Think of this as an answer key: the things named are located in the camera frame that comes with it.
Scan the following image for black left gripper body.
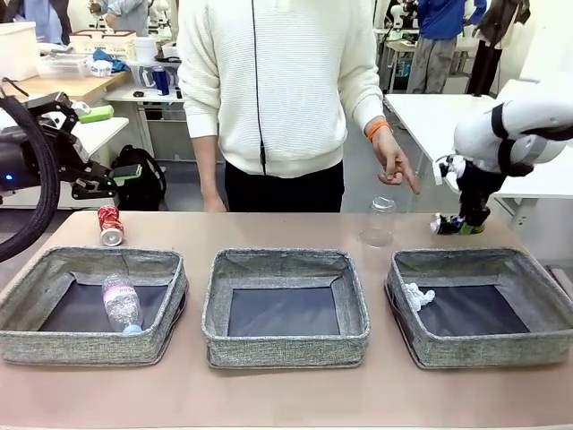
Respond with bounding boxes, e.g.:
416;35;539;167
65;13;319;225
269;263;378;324
0;127;86;199

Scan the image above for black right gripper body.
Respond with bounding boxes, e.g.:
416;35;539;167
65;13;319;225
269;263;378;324
457;159;508;212

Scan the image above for crushed blue soda can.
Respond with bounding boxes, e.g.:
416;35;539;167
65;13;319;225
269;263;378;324
430;213;487;237

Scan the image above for crushed red soda can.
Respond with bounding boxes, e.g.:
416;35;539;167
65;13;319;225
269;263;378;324
97;204;125;247

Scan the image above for white paper ball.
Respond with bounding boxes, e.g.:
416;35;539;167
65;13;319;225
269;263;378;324
405;281;436;313

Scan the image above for clear plastic cup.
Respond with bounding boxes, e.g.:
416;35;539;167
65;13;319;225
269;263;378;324
357;195;398;249

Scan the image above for clear plastic water bottle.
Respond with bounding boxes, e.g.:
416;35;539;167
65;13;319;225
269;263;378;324
101;272;145;336

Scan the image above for person's right forearm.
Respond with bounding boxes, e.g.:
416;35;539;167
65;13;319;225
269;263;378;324
191;133;223;201

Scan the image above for person's left hand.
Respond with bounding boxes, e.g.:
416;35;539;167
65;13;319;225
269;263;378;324
370;129;422;196

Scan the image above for black backpack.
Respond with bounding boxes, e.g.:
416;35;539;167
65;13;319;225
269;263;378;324
110;143;167;211

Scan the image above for wooden top counter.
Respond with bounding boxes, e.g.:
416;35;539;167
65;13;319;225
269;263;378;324
0;69;133;118

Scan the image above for white shelf desk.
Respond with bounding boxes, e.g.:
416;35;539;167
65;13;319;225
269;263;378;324
105;87;192;162

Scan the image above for blue cloth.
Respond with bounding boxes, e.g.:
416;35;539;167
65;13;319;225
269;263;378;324
91;47;131;73

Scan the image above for cream plastic crate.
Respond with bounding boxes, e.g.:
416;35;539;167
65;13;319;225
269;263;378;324
69;29;138;60

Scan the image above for blue bottle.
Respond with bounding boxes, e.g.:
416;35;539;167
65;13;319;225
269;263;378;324
151;64;172;97

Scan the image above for large white table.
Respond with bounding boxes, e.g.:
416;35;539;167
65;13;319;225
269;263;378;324
384;92;573;201

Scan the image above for white storage box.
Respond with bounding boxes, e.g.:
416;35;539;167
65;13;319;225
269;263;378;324
0;21;40;82

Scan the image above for bystander in light blue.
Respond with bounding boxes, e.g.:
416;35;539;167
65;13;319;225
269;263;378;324
24;0;73;46

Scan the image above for orange wristwatch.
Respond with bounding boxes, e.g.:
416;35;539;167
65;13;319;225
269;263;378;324
364;119;389;144

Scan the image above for bystander in black clothes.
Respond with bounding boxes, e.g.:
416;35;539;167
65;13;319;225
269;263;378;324
465;0;532;96

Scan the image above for grey fabric basket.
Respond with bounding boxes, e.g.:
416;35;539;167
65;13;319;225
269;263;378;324
384;248;573;370
0;245;189;365
201;248;372;369

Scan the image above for bystander in blue jacket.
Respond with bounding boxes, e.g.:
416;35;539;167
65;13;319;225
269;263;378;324
406;0;487;94

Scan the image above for person in white sweater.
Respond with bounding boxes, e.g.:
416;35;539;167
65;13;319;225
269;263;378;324
177;0;385;214

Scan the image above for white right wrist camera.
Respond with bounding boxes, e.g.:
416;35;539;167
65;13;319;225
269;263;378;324
432;153;467;194

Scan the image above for white wire basket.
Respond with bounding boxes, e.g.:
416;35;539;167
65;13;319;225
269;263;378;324
36;52;93;80

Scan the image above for black cord on sweater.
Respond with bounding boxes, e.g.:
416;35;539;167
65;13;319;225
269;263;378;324
251;0;269;176

